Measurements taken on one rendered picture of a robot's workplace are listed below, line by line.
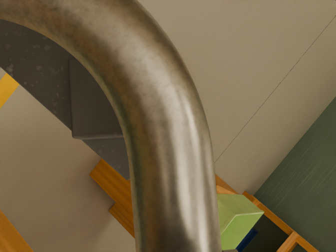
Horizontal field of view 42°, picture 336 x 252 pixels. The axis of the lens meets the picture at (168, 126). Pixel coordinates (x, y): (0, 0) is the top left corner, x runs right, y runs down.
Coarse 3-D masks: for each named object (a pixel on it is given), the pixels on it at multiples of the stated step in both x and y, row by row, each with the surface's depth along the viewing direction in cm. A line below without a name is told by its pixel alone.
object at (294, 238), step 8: (256, 200) 543; (264, 208) 541; (272, 216) 536; (280, 224) 530; (248, 232) 548; (256, 232) 583; (288, 232) 525; (296, 232) 565; (248, 240) 584; (288, 240) 519; (296, 240) 519; (304, 240) 556; (240, 248) 584; (280, 248) 520; (288, 248) 521; (304, 248) 514; (312, 248) 511
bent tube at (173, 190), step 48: (0, 0) 15; (48, 0) 14; (96, 0) 14; (96, 48) 14; (144, 48) 14; (144, 96) 14; (192, 96) 15; (144, 144) 14; (192, 144) 14; (144, 192) 14; (192, 192) 14; (144, 240) 14; (192, 240) 14
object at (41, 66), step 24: (0, 24) 21; (0, 48) 21; (24, 48) 21; (48, 48) 21; (24, 72) 21; (48, 72) 21; (72, 72) 19; (48, 96) 21; (72, 96) 19; (96, 96) 19; (72, 120) 19; (96, 120) 19; (96, 144) 21; (120, 144) 21; (120, 168) 21
